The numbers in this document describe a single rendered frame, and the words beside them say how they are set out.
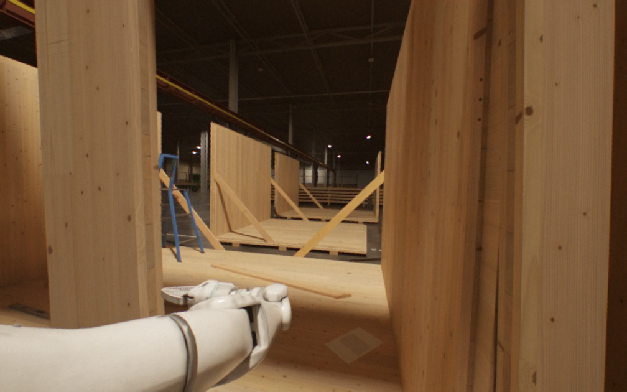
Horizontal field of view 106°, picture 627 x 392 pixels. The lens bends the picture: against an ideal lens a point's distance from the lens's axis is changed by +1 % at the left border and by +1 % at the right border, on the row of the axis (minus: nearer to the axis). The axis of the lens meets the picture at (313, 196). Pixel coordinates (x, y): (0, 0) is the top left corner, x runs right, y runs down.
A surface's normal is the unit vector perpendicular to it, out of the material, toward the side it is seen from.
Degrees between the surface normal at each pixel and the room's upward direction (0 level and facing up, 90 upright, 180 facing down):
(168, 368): 72
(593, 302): 90
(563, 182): 90
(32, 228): 90
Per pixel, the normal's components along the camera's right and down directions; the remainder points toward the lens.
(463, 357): -0.22, 0.04
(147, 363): 0.79, -0.54
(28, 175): 0.98, 0.04
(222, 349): 0.96, -0.18
